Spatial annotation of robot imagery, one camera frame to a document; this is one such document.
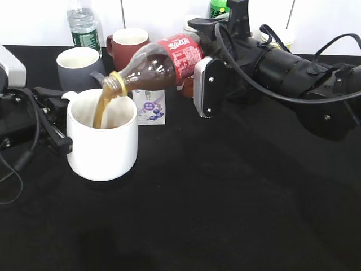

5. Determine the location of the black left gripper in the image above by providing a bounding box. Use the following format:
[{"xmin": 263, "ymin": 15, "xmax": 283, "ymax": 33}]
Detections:
[{"xmin": 1, "ymin": 87, "xmax": 73, "ymax": 156}]

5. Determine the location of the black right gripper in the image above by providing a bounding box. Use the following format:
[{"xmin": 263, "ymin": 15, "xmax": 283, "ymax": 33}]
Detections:
[{"xmin": 187, "ymin": 1, "xmax": 259, "ymax": 118}]

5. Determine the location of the cola bottle red label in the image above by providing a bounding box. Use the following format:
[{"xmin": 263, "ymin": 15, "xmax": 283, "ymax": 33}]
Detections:
[{"xmin": 102, "ymin": 32, "xmax": 205, "ymax": 98}]

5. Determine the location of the white mug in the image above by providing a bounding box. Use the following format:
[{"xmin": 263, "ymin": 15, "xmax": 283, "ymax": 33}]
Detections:
[{"xmin": 62, "ymin": 89, "xmax": 138, "ymax": 181}]

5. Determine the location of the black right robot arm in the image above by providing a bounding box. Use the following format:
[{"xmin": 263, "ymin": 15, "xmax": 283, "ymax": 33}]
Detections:
[{"xmin": 188, "ymin": 1, "xmax": 360, "ymax": 141}]

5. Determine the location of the green Sprite bottle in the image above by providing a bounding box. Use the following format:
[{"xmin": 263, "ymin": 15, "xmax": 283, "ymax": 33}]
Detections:
[{"xmin": 209, "ymin": 0, "xmax": 230, "ymax": 19}]

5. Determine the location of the yellow paper cup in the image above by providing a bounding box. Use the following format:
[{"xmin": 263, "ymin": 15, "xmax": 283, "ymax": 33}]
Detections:
[{"xmin": 261, "ymin": 28, "xmax": 295, "ymax": 50}]

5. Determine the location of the brown Nescafe coffee bottle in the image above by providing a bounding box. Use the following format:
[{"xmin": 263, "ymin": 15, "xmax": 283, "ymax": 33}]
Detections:
[{"xmin": 176, "ymin": 75, "xmax": 194, "ymax": 98}]

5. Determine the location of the grey mug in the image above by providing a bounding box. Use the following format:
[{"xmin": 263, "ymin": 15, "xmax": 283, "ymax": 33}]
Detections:
[{"xmin": 56, "ymin": 47, "xmax": 105, "ymax": 92}]

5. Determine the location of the white blueberry milk carton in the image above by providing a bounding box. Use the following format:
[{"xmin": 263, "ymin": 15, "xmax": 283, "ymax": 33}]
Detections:
[{"xmin": 132, "ymin": 90, "xmax": 166, "ymax": 125}]

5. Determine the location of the clear water bottle green label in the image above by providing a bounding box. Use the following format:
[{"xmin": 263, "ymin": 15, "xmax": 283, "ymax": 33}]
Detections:
[{"xmin": 67, "ymin": 0, "xmax": 102, "ymax": 57}]

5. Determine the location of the dark red mug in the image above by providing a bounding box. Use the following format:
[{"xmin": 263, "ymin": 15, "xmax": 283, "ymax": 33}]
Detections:
[{"xmin": 106, "ymin": 28, "xmax": 149, "ymax": 70}]

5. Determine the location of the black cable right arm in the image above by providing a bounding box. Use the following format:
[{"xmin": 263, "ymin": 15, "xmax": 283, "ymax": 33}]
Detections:
[{"xmin": 214, "ymin": 22, "xmax": 361, "ymax": 106}]

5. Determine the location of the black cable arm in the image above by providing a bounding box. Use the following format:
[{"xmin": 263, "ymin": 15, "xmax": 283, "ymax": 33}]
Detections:
[
  {"xmin": 0, "ymin": 88, "xmax": 40, "ymax": 205},
  {"xmin": 214, "ymin": 22, "xmax": 361, "ymax": 106}
]

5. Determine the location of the white camera box left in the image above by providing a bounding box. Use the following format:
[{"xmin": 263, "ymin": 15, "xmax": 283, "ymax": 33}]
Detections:
[{"xmin": 1, "ymin": 45, "xmax": 27, "ymax": 88}]

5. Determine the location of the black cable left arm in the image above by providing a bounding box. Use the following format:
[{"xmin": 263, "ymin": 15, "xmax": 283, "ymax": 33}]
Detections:
[{"xmin": 0, "ymin": 88, "xmax": 40, "ymax": 205}]

